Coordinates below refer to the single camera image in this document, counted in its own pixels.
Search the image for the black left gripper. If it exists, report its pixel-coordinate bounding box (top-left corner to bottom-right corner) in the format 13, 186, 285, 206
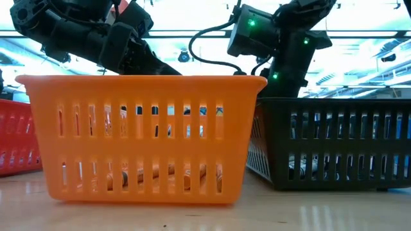
98, 1, 182, 76

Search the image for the long ceiling light bar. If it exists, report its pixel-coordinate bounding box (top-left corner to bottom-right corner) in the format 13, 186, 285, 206
0, 29, 411, 39

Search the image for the orange plastic basket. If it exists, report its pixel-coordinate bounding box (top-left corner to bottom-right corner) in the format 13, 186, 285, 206
15, 74, 268, 205

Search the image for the red plastic basket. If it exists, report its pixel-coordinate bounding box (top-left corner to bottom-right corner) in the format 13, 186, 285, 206
0, 98, 44, 177

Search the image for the black plastic basket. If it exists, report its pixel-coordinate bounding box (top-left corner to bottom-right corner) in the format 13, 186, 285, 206
245, 97, 411, 192

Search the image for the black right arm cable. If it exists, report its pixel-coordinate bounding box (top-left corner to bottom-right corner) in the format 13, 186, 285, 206
188, 17, 248, 76

